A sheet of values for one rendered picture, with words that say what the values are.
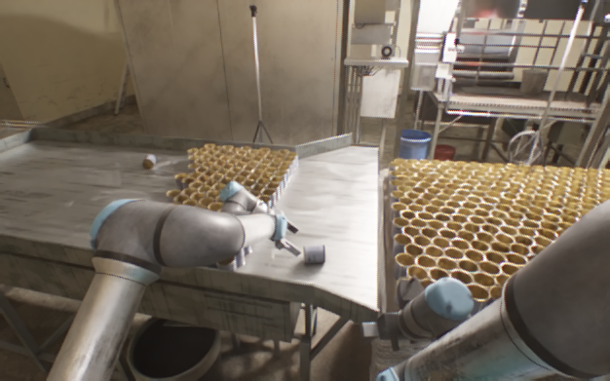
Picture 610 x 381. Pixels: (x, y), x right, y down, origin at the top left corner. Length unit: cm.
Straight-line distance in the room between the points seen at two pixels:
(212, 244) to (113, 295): 17
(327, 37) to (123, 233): 307
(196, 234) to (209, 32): 338
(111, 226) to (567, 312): 62
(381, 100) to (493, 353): 355
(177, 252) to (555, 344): 50
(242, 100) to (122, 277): 331
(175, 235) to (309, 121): 315
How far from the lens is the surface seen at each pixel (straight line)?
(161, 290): 138
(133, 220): 62
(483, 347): 39
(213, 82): 390
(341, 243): 133
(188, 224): 57
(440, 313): 64
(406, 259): 121
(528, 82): 511
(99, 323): 61
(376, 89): 378
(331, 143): 223
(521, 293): 32
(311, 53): 349
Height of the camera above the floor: 190
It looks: 29 degrees down
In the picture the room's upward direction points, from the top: straight up
